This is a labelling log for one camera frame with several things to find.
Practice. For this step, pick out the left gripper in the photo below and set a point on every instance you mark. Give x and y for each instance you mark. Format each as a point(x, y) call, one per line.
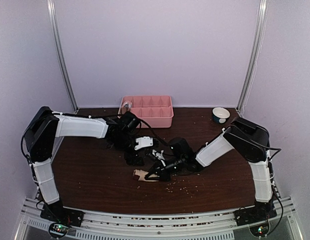
point(129, 160)

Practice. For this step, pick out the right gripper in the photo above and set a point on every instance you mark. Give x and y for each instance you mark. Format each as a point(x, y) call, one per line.
point(159, 168)

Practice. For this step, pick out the beige striped sock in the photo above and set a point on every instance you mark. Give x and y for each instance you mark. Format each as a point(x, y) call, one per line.
point(142, 176)

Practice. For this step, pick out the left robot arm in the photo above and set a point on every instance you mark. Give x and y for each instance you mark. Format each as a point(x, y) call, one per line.
point(37, 143)

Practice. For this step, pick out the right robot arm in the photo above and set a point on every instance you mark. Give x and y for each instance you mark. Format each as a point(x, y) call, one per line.
point(250, 140)

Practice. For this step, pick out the rolled socks in tray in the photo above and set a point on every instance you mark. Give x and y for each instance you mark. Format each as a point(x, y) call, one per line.
point(126, 106)

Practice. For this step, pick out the pink divided organizer tray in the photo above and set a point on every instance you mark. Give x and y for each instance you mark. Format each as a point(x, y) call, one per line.
point(155, 110)

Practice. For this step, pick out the white and teal bowl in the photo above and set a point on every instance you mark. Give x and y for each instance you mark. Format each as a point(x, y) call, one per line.
point(220, 115)

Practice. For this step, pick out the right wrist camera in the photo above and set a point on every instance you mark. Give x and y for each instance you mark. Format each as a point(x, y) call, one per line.
point(158, 156)

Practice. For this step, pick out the aluminium front rail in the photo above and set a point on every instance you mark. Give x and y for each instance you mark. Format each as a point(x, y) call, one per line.
point(214, 225)

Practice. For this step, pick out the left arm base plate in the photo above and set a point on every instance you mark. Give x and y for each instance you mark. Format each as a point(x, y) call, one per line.
point(62, 223)

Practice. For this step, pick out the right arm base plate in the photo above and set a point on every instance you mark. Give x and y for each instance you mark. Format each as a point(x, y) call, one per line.
point(257, 220)

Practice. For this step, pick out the left aluminium frame post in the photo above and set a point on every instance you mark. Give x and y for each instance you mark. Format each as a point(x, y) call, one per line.
point(60, 55)

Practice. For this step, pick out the aluminium frame post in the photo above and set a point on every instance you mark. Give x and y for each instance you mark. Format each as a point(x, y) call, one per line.
point(60, 55)
point(252, 64)

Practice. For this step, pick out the right aluminium frame post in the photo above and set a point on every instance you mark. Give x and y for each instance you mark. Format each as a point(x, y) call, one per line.
point(252, 64)

